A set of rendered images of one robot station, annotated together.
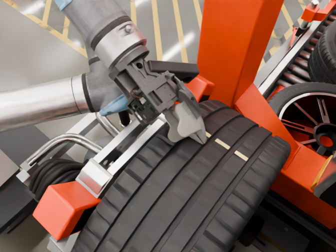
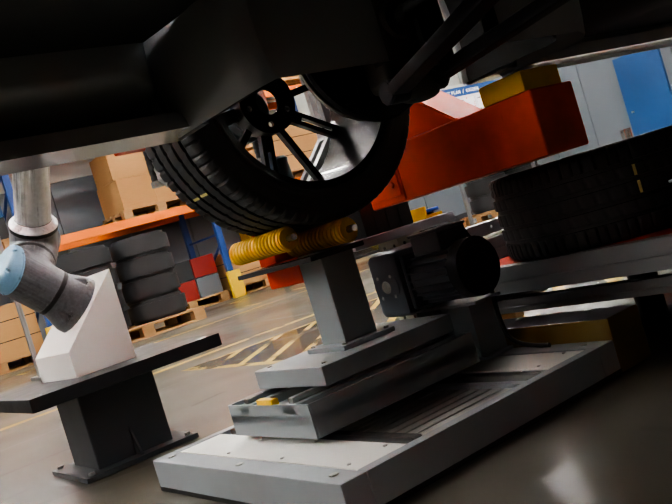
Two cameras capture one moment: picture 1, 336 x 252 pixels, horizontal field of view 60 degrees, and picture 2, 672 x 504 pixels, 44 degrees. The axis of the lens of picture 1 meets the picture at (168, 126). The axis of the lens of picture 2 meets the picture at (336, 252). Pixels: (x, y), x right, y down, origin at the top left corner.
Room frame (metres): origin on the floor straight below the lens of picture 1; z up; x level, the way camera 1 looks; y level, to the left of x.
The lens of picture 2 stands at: (-1.76, -0.61, 0.49)
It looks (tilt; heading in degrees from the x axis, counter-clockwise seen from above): 1 degrees down; 15
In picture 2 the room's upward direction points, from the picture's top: 17 degrees counter-clockwise
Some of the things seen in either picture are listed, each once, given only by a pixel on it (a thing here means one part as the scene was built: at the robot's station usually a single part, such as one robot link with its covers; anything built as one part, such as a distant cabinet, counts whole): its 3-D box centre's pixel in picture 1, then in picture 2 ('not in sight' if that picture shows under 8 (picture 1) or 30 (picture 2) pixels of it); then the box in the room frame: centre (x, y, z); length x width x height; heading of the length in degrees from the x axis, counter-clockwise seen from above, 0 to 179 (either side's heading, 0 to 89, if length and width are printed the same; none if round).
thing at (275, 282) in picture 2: not in sight; (292, 249); (0.29, 0.05, 0.48); 0.16 x 0.12 x 0.17; 51
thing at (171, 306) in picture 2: not in sight; (121, 292); (6.53, 4.11, 0.55); 1.40 x 0.80 x 1.09; 142
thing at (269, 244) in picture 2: not in sight; (262, 246); (0.16, 0.08, 0.51); 0.29 x 0.06 x 0.06; 51
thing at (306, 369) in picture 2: not in sight; (340, 304); (0.20, -0.05, 0.32); 0.40 x 0.30 x 0.28; 141
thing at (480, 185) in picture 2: not in sight; (503, 177); (11.10, 0.05, 0.55); 1.40 x 0.80 x 1.09; 137
